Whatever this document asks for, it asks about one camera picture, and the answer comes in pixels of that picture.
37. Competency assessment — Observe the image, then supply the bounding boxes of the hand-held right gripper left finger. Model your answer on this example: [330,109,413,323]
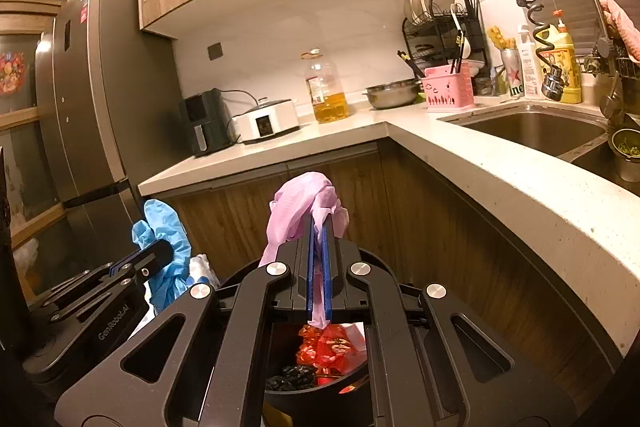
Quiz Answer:
[54,217,321,427]

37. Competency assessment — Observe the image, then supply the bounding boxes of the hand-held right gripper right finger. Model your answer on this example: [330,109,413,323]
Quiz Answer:
[320,221,577,427]

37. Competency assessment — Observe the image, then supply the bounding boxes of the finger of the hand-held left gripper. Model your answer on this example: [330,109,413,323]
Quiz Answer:
[30,239,172,309]
[47,276,139,324]

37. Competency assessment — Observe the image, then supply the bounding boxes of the blue rubber glove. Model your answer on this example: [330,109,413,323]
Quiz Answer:
[131,199,193,315]

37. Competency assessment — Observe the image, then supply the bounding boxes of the red and white snack package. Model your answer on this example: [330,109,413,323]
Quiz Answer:
[340,321,370,358]

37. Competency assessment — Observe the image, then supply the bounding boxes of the pink disposable glove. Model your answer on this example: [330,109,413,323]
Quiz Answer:
[259,171,351,329]

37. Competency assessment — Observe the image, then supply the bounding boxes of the black trash bin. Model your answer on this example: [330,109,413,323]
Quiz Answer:
[212,249,436,427]

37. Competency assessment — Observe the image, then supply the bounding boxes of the red plastic bag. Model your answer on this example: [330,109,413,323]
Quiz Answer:
[297,324,362,389]

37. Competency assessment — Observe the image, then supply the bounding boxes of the black plastic bag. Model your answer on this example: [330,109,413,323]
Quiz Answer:
[265,363,317,392]

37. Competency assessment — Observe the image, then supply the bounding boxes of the black air fryer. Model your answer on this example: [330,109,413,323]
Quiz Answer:
[179,88,233,158]

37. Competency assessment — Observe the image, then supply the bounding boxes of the white electric cooker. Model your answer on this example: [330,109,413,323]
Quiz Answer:
[230,97,301,145]

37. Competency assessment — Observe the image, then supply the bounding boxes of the grey refrigerator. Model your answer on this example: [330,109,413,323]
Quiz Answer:
[35,0,176,298]

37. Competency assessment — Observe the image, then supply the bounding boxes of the cooking oil bottle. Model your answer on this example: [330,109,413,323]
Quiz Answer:
[301,48,351,125]

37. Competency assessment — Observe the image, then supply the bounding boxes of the wooden door with glass panels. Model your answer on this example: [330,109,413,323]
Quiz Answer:
[0,0,68,288]

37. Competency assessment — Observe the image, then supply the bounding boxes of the steel bowl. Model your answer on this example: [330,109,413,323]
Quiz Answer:
[364,78,422,110]

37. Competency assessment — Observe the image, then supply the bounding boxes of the kitchen counter with wooden cabinets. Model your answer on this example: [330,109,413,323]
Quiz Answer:
[137,99,640,378]

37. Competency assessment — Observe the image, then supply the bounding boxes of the pink utensil holder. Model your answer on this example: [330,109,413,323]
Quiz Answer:
[421,62,477,114]

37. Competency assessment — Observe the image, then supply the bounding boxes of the red round door decoration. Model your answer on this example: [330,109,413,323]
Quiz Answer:
[0,51,26,96]

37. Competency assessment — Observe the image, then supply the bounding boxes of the stainless steel sink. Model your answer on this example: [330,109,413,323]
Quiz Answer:
[437,102,640,198]

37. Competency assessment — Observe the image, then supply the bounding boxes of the black dish rack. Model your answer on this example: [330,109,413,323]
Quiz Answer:
[401,0,488,80]

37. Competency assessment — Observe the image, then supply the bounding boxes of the silver drink can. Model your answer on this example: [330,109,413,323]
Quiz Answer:
[500,48,526,100]

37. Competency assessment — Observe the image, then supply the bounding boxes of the white pump bottle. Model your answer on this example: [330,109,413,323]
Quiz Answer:
[517,26,546,100]

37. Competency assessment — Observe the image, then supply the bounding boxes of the steel cup with greens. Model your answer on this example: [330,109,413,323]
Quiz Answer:
[609,129,640,182]

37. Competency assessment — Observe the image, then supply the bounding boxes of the yellow detergent bottle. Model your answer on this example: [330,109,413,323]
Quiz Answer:
[542,11,583,104]

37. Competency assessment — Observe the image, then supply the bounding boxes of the pink cloth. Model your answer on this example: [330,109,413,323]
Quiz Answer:
[599,0,640,62]

